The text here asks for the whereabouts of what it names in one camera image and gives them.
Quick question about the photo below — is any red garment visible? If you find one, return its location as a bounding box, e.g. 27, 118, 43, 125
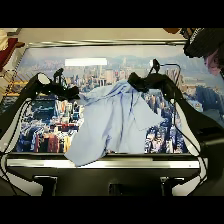
0, 37, 20, 72

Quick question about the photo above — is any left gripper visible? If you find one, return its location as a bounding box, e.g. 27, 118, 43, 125
49, 83, 81, 102

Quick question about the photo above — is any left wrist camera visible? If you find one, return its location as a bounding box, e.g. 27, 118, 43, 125
52, 67, 65, 86

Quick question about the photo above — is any heap of clothes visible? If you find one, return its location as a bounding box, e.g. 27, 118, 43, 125
182, 28, 224, 77

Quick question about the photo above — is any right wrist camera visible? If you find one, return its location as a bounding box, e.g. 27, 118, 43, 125
148, 58, 162, 76

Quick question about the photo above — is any silver frame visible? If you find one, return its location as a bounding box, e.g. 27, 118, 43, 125
5, 153, 201, 197

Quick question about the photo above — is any black cable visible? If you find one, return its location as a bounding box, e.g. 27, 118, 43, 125
159, 62, 201, 158

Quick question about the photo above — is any light blue shirt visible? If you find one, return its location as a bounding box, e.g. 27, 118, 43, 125
63, 79, 166, 167

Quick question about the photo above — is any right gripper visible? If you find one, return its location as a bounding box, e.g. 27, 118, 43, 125
127, 71, 150, 94

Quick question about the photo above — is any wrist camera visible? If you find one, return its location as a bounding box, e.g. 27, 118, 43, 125
148, 58, 162, 76
52, 67, 65, 86

